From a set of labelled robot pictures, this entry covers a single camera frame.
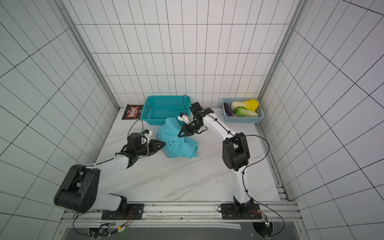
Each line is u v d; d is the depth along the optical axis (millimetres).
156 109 1198
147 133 837
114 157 588
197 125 771
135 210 731
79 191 426
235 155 533
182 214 727
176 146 846
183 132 777
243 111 1067
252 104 1100
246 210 664
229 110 1158
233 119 1067
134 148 697
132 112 1175
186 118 846
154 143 806
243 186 591
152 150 777
